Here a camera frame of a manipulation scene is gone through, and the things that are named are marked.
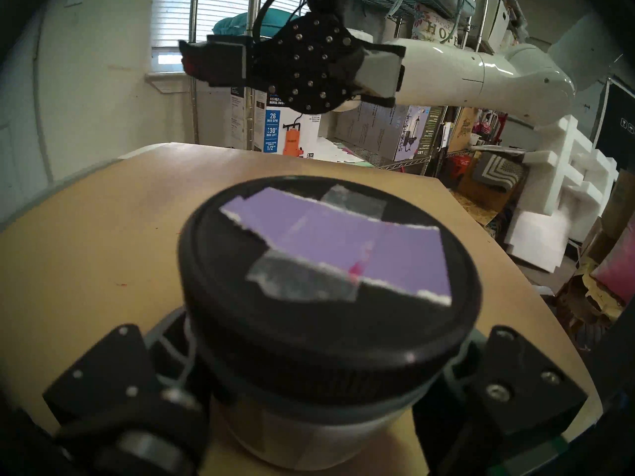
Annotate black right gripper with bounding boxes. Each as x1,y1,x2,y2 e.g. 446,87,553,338
178,11,406,115

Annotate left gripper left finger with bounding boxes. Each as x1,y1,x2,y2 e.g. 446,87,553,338
42,306,214,476

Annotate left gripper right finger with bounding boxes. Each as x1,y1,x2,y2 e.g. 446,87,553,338
412,325,589,476

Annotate white paint jar black lid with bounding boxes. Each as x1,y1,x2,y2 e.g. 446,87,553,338
177,175,483,472

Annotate utility pump cardboard box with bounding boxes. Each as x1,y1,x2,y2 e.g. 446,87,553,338
228,86,324,159

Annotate teal tufted cushion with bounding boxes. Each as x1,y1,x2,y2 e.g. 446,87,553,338
212,11,294,38

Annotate white zigzag foam mat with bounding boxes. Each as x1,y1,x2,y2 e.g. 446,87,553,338
315,137,380,164

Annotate lantern picture cardboard box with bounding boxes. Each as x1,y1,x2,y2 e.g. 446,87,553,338
335,102,447,164

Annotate white window sill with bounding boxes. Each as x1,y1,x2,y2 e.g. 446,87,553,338
145,72,193,95

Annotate floral hope sign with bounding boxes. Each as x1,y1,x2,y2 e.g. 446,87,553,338
411,3,478,48

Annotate pink bag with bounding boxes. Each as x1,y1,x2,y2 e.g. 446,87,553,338
592,226,635,308

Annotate white styrofoam packing block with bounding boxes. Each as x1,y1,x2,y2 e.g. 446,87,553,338
505,114,622,273

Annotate white cardboard box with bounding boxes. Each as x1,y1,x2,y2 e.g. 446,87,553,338
469,0,522,40

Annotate grey chevron pattern cloth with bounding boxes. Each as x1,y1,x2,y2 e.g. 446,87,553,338
470,152,527,194

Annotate black panel white print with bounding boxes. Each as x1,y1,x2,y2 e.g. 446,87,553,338
594,77,635,172

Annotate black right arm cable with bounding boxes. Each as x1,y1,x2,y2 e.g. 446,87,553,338
251,0,311,42

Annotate chrome wire shelf rack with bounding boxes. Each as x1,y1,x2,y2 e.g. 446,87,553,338
188,0,529,176

